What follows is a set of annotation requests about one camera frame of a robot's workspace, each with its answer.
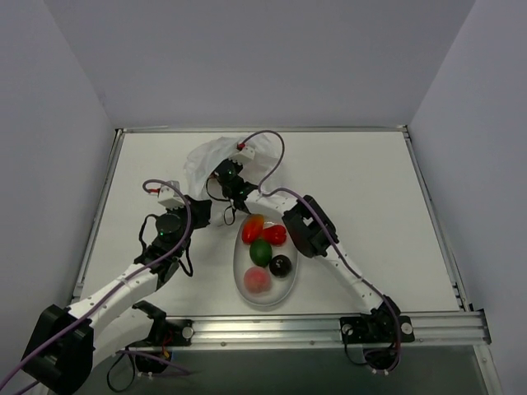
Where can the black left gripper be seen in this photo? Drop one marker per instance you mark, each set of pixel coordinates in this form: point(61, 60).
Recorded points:
point(204, 211)

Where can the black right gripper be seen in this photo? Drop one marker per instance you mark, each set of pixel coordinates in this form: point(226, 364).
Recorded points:
point(225, 169)

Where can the white plastic bag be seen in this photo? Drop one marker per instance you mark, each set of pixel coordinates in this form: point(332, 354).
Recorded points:
point(203, 160)

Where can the red orange fake mango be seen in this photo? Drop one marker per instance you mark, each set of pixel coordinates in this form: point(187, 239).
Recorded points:
point(252, 228)

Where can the red fake fruit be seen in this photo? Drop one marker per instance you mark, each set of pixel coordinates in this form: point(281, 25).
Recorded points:
point(276, 235)

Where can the green fake lime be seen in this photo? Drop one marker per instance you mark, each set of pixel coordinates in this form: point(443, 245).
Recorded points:
point(261, 252)

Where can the pink fake fruit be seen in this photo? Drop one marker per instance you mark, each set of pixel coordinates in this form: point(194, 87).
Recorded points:
point(257, 280)

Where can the dark purple fake plum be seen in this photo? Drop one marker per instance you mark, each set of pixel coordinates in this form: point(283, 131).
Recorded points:
point(280, 266)

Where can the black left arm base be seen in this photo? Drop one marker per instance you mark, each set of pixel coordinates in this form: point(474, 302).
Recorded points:
point(150, 337)

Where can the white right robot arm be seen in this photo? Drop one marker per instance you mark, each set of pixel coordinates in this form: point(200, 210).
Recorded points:
point(313, 234)

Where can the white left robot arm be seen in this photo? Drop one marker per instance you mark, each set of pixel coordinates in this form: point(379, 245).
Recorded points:
point(61, 351)

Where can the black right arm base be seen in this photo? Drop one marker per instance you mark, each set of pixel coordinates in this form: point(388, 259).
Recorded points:
point(375, 341)

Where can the white oval plate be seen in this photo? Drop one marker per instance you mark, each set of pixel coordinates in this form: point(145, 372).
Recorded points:
point(280, 287)

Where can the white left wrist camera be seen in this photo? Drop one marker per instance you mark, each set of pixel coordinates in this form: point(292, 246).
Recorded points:
point(168, 197)

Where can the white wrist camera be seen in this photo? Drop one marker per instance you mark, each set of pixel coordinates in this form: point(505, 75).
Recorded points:
point(243, 155)
point(168, 197)

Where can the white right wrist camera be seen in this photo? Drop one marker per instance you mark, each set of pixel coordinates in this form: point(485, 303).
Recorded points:
point(243, 155)

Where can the aluminium front rail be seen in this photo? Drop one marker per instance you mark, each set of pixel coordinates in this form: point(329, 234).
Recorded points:
point(292, 331)

